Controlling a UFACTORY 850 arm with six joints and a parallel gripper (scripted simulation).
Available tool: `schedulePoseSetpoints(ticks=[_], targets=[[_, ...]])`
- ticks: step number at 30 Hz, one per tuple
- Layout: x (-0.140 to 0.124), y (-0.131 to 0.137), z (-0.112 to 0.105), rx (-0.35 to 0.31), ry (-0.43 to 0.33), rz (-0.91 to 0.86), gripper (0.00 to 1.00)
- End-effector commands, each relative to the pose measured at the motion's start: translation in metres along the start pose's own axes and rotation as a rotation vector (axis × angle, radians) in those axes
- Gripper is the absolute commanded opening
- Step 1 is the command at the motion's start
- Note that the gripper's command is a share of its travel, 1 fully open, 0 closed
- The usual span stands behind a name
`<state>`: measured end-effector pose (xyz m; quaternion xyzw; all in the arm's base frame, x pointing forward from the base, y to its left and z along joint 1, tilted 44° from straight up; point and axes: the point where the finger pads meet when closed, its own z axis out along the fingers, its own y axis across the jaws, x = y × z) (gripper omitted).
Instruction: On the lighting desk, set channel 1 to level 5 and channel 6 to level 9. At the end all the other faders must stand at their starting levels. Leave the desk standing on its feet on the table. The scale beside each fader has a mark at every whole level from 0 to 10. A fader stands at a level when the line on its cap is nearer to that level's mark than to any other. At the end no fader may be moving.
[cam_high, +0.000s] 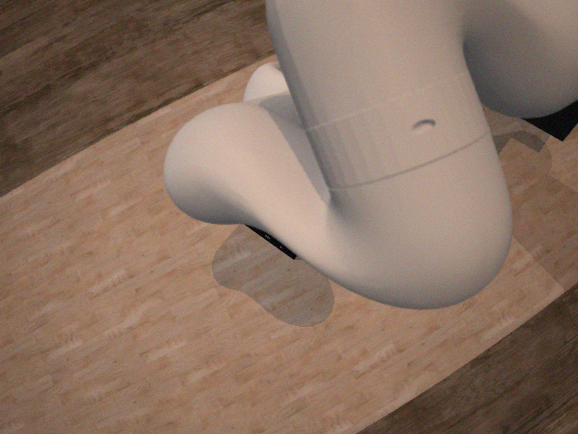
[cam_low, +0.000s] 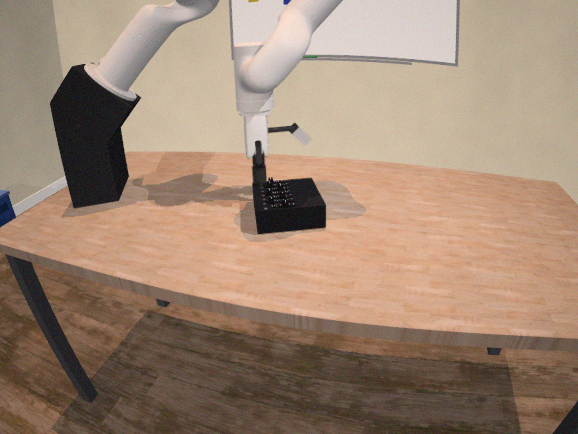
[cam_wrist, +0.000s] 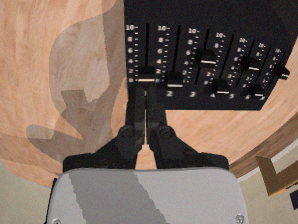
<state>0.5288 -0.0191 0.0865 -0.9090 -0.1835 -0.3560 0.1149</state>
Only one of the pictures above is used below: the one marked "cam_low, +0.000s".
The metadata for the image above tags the black lighting desk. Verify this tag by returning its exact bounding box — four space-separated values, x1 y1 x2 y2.
252 177 326 234

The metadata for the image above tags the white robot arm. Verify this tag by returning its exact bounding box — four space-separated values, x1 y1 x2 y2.
84 0 343 146

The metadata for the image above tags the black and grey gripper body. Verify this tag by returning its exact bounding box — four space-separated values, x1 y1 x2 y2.
239 109 272 159

